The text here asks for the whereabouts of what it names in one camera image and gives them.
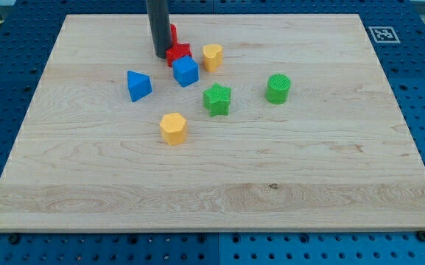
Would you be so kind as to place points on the yellow hexagon block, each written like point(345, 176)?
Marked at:
point(174, 128)

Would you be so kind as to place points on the white fiducial marker tag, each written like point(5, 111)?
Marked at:
point(383, 34)

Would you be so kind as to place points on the yellow heart block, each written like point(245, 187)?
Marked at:
point(212, 57)

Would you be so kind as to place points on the red circle block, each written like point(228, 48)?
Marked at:
point(174, 35)

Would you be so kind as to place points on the blue cube block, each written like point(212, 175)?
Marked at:
point(185, 71)

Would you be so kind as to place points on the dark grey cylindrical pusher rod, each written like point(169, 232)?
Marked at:
point(158, 14)

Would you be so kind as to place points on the black bolt front left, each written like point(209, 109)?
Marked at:
point(13, 238)

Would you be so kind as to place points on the blue triangle block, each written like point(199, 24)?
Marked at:
point(138, 85)

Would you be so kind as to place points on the black bolt front right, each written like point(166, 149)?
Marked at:
point(420, 235)

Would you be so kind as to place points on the black bolt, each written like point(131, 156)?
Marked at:
point(13, 238)
point(420, 235)

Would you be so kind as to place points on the green cylinder block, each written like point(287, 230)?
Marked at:
point(278, 86)

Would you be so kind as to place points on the green star block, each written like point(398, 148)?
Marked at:
point(217, 100)

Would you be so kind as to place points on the light wooden board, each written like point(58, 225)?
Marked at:
point(337, 156)

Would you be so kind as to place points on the red star block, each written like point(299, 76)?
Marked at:
point(177, 51)

